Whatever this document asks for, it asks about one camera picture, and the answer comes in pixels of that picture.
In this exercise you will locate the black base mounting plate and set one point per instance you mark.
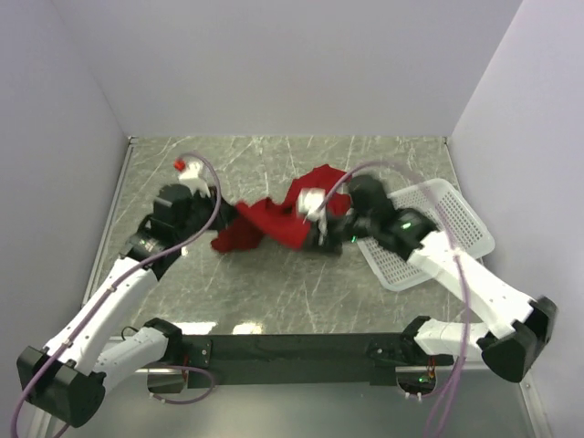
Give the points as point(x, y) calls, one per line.
point(304, 358)

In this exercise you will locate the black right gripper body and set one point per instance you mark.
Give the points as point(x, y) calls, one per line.
point(340, 229)

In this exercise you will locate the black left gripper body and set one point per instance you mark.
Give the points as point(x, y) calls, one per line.
point(201, 211)

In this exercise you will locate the red t shirt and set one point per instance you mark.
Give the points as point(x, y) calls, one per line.
point(278, 221)

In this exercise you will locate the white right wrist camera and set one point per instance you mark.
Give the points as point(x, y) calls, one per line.
point(310, 206)

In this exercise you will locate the white plastic basket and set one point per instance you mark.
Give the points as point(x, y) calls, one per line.
point(440, 201)

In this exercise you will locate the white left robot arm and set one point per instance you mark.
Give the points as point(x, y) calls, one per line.
point(71, 375)

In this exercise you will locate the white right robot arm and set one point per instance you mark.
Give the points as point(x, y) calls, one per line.
point(514, 327)

